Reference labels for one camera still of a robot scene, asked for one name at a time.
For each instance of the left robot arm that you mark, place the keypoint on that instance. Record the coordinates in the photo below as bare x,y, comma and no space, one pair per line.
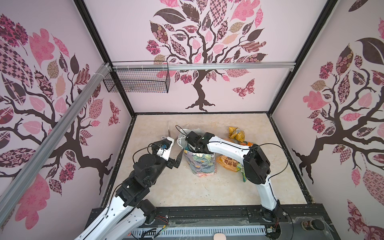
132,192

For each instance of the orange snack bag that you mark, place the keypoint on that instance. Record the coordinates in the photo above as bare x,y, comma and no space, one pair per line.
229,163

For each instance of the green snack bag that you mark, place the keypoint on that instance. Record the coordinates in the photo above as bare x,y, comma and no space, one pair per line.
243,172

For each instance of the left aluminium rail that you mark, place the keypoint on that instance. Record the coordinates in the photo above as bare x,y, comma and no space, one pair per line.
22,181

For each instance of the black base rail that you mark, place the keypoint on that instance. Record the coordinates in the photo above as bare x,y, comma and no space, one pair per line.
286,213

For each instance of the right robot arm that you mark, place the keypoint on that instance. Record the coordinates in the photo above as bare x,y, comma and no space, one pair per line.
254,161

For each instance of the small orange snack packet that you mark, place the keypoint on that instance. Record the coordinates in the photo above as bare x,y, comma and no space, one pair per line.
244,143

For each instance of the back aluminium rail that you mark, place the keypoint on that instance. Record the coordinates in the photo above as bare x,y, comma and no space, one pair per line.
212,66

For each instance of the aluminium rail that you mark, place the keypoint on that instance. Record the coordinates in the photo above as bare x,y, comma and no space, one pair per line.
22,181
212,66

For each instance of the white slotted cable duct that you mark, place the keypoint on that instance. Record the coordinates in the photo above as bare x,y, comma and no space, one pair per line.
185,232

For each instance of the colourful paper bag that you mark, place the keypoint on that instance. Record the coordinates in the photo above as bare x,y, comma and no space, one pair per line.
201,165

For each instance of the black wire basket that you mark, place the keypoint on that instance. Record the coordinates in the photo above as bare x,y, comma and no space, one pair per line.
138,77

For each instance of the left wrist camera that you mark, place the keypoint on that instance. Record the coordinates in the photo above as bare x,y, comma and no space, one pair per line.
163,148

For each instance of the yellow snack packet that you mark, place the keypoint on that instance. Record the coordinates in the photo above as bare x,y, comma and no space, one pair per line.
236,134

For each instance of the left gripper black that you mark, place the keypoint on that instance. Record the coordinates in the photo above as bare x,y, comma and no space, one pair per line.
172,162

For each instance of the metal tongs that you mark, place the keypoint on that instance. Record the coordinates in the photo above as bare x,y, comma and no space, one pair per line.
169,129

